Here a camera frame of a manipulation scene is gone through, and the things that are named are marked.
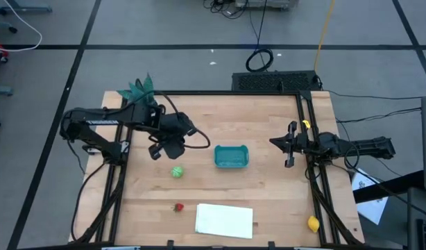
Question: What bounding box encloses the grey equipment box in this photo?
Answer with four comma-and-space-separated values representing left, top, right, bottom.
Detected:
235, 0, 299, 10

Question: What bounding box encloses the white folded towel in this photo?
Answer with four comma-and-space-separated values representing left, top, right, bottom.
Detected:
194, 203, 254, 240

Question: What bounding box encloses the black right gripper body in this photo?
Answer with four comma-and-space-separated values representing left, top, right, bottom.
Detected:
284, 121, 309, 168

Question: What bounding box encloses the green plant in white pot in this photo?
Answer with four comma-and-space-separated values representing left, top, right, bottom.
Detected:
117, 72, 159, 107

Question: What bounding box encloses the white printed paper sheet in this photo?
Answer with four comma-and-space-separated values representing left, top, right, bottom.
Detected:
351, 168, 389, 226

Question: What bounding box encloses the black aluminium table frame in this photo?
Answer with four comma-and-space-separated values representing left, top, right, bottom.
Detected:
72, 90, 365, 250

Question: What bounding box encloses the black coiled floor cable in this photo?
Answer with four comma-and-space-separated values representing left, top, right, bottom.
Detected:
245, 0, 275, 73

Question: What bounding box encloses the teal plastic tub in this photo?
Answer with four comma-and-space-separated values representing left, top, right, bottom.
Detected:
213, 144, 250, 169

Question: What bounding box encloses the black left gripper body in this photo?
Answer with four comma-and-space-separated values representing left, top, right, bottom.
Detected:
148, 112, 196, 160

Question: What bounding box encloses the yellow toy lemon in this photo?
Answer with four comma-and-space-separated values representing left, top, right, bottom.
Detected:
307, 215, 321, 233

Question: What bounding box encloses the white floor cable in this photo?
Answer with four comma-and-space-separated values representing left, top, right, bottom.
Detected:
0, 0, 43, 53

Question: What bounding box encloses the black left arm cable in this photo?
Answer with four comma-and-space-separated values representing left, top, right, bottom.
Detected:
138, 78, 211, 150

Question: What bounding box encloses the yellow cable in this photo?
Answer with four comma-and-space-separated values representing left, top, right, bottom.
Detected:
313, 0, 336, 72

